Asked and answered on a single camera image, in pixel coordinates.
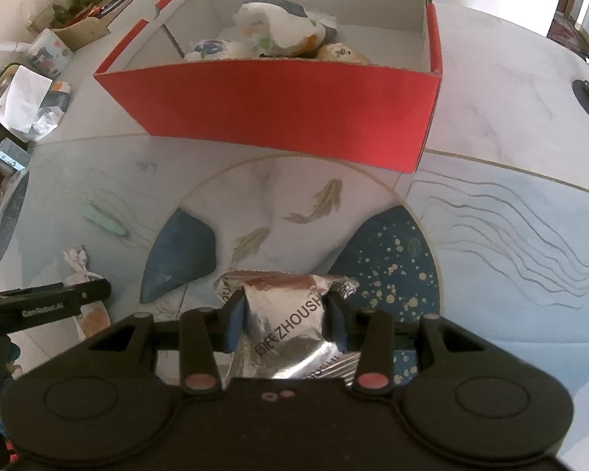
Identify beige cardboard tray box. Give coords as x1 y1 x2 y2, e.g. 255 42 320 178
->
29 10 111 52

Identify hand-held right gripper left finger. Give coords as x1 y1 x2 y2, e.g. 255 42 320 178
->
91 294 249 396

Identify small snack bag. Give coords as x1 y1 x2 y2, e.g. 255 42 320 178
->
63 245 111 341

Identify white dark-blue packet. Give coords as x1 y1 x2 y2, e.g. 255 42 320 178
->
233 0 338 57

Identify small grey box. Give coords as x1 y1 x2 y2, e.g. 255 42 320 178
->
0 137 33 170

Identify white bun blue print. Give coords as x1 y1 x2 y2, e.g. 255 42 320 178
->
184 38 251 62

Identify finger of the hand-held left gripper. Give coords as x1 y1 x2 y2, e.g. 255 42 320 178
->
64 279 112 311

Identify blue oval plate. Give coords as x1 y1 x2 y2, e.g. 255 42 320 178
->
95 0 134 15

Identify red rug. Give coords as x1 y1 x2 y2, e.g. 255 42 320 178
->
547 12 577 42

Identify white paper sheet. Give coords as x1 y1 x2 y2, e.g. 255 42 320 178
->
0 66 55 141

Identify red cardboard box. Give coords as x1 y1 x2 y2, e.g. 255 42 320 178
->
93 0 443 173

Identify dark round tray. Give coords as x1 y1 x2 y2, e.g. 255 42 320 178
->
0 169 30 270

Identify mint green stick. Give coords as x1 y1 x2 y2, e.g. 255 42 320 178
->
82 203 128 237

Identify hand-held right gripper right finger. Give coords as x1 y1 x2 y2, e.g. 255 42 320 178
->
321 290 477 396

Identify person's left hand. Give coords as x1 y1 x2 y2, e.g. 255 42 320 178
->
0 341 23 433

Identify clear packet dark contents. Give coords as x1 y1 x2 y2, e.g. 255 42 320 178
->
34 81 72 133

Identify silver foil packet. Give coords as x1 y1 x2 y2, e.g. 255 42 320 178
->
215 270 361 383

